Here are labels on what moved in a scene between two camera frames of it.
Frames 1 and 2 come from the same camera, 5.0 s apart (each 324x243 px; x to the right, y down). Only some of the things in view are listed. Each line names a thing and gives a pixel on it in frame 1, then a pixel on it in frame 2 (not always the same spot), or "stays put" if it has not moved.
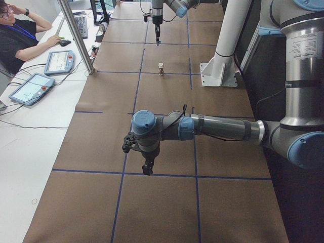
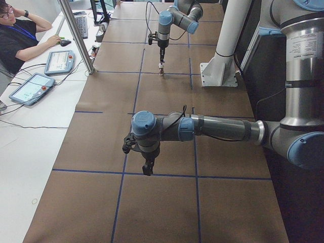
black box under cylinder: (99, 38) stays put
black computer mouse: (64, 42) stays put
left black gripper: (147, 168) stays put
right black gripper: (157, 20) -> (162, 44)
